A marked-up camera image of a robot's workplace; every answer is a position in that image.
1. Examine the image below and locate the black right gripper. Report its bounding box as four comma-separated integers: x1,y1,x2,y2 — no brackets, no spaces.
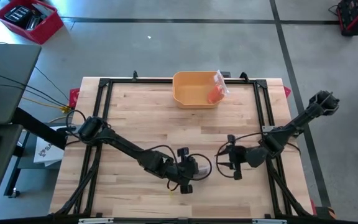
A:
217,134,249,181

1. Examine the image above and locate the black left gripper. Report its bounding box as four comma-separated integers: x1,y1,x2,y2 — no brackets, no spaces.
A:
175,147,206,195

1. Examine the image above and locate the orange elastic bandage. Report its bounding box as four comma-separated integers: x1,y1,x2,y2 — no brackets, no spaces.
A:
207,83,226,105

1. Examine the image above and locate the yellow plastic basket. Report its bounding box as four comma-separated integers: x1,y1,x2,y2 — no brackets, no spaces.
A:
172,70,226,110

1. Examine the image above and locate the white paper with logo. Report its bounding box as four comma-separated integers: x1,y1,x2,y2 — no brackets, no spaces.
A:
33,134,66,167

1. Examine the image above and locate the black angled support beam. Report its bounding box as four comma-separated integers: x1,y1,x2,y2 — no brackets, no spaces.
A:
11,107,68,151

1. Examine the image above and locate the red and black equipment case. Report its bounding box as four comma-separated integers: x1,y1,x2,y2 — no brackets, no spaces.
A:
336,0,358,37

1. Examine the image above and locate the grey desk top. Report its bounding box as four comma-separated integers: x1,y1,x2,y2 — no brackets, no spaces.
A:
0,123,25,206
0,43,42,125

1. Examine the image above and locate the red plastic bin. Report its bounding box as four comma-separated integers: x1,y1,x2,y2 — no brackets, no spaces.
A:
0,0,65,45

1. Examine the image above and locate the dark glossy object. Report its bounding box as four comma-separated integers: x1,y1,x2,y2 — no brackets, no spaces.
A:
25,14,45,32

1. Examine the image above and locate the black device with white stripes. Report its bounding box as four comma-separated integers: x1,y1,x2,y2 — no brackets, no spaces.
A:
4,4,32,26

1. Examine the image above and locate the black cable bundle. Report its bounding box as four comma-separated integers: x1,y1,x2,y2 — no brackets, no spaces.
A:
53,145,106,217
265,155,314,218

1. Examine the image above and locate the silver metal bracket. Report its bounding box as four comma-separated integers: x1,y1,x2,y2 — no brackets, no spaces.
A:
252,218,288,224
78,218,115,224

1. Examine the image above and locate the black metal table frame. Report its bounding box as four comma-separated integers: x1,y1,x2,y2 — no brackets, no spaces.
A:
52,73,314,219

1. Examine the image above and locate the yellow cable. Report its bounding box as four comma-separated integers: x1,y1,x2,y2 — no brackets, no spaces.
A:
21,96,75,124

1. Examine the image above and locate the thin black cable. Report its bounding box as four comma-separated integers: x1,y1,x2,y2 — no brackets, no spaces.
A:
0,69,71,109

